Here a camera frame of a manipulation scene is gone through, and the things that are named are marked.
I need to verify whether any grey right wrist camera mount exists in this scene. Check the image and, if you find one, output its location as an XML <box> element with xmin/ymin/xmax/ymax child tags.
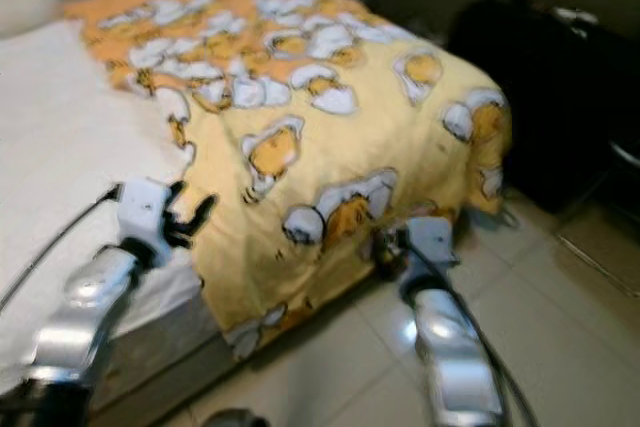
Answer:
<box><xmin>400</xmin><ymin>215</ymin><xmax>456</xmax><ymax>278</ymax></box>

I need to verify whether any grey quilted mattress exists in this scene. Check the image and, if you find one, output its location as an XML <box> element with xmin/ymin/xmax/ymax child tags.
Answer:
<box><xmin>100</xmin><ymin>287</ymin><xmax>231</xmax><ymax>418</ymax></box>

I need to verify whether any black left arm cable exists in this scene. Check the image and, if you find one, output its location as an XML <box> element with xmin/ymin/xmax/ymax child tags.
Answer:
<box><xmin>0</xmin><ymin>187</ymin><xmax>123</xmax><ymax>308</ymax></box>

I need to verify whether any grey robot foot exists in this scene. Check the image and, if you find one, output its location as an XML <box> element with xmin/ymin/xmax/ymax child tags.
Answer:
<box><xmin>205</xmin><ymin>407</ymin><xmax>266</xmax><ymax>427</ymax></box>

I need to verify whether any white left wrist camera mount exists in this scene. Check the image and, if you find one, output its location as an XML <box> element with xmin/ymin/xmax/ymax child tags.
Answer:
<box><xmin>118</xmin><ymin>179</ymin><xmax>176</xmax><ymax>248</ymax></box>

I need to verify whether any cream bolster pillow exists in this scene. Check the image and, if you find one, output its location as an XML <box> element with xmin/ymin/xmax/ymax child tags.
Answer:
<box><xmin>0</xmin><ymin>0</ymin><xmax>61</xmax><ymax>40</ymax></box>

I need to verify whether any white quilted mattress pad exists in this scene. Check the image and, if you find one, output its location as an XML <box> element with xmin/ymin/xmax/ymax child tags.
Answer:
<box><xmin>0</xmin><ymin>19</ymin><xmax>206</xmax><ymax>398</ymax></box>

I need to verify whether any orange cartoon print blanket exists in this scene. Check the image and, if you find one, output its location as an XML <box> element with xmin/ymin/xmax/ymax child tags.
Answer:
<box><xmin>60</xmin><ymin>0</ymin><xmax>513</xmax><ymax>363</ymax></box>

